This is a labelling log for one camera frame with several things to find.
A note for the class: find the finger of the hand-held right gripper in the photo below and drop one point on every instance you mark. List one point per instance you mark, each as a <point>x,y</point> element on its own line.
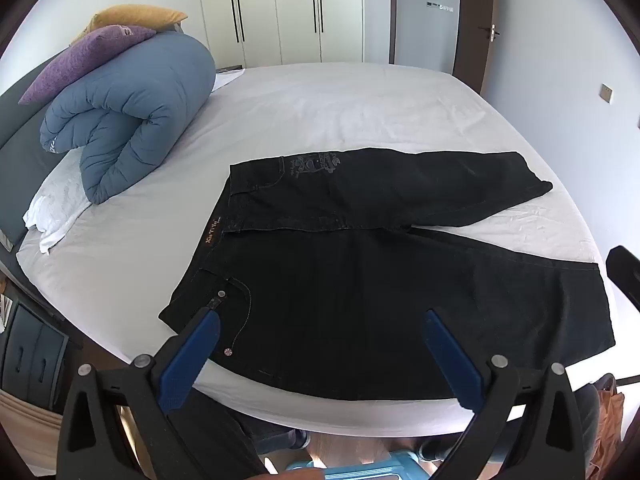
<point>625,270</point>

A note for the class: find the bed with white sheet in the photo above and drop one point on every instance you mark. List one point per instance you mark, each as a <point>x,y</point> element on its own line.
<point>325,110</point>

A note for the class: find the small wall sign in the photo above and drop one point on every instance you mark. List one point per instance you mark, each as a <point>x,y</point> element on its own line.
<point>440,5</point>

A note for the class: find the purple pillow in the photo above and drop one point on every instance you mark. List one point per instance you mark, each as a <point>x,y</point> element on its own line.
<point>85,60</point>

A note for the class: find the light blue plastic stool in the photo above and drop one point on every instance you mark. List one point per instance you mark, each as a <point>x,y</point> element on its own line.
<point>360,467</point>

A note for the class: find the rolled blue duvet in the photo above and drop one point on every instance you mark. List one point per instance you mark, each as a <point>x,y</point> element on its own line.
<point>140,105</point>

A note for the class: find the brown framed door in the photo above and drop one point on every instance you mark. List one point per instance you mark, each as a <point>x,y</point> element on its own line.
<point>472,20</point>

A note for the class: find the orange bag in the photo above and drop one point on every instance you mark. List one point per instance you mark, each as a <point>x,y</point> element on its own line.
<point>610,425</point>

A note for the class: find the grey padded headboard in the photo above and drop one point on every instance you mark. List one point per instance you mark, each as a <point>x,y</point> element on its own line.
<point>17,150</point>

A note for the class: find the black denim pants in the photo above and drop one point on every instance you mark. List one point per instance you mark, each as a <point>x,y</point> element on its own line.
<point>350,285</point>

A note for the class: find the yellow pillow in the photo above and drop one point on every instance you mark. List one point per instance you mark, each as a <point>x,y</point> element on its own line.
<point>130,16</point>

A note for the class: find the small white cloth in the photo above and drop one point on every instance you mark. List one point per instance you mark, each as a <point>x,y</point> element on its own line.
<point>227,79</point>

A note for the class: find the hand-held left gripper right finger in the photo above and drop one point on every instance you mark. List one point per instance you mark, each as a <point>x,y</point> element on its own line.
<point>450,355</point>

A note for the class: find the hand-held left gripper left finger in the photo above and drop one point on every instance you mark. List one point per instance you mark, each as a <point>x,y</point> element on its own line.
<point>192,350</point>

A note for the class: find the dark bedside drawer cabinet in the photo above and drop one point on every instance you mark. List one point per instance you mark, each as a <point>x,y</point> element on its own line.
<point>30,345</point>

